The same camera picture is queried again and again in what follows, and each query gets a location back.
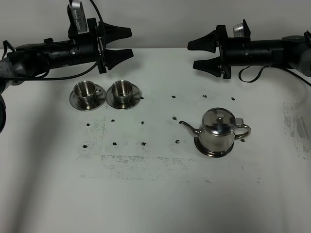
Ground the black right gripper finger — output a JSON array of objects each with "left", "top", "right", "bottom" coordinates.
[
  {"left": 187, "top": 30, "right": 217, "bottom": 53},
  {"left": 193, "top": 57, "right": 222, "bottom": 77}
]

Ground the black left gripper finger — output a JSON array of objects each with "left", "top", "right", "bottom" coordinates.
[
  {"left": 104, "top": 49, "right": 133, "bottom": 70},
  {"left": 99, "top": 22, "right": 132, "bottom": 45}
]

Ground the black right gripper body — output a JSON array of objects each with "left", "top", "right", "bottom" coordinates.
[{"left": 216, "top": 20, "right": 251, "bottom": 79}]

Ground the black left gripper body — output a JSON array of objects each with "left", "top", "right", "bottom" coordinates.
[{"left": 68, "top": 18, "right": 106, "bottom": 73}]

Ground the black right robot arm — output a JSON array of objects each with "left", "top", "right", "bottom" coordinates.
[{"left": 187, "top": 21, "right": 311, "bottom": 79}]

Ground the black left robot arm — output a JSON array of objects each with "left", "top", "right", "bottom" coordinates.
[{"left": 0, "top": 18, "right": 134, "bottom": 92}]

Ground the right stainless steel teacup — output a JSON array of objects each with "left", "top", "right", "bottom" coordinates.
[{"left": 110, "top": 80, "right": 141, "bottom": 103}]

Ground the stainless steel teacup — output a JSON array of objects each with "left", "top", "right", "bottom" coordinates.
[
  {"left": 110, "top": 80, "right": 141, "bottom": 103},
  {"left": 73, "top": 81, "right": 103, "bottom": 102}
]

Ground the left stainless steel teacup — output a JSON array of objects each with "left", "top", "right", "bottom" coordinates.
[{"left": 73, "top": 81, "right": 103, "bottom": 102}]

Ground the right stainless steel saucer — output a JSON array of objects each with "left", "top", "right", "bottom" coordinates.
[{"left": 106, "top": 84, "right": 141, "bottom": 110}]

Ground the left stainless steel saucer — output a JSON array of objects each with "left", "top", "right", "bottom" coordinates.
[{"left": 69, "top": 84, "right": 106, "bottom": 111}]

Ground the stainless steel teapot saucer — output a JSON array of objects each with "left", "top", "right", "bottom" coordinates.
[{"left": 194, "top": 137, "right": 234, "bottom": 158}]

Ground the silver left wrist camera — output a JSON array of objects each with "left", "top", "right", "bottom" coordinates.
[{"left": 67, "top": 0, "right": 87, "bottom": 33}]

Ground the black left camera cable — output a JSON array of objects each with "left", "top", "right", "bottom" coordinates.
[{"left": 2, "top": 0, "right": 105, "bottom": 81}]

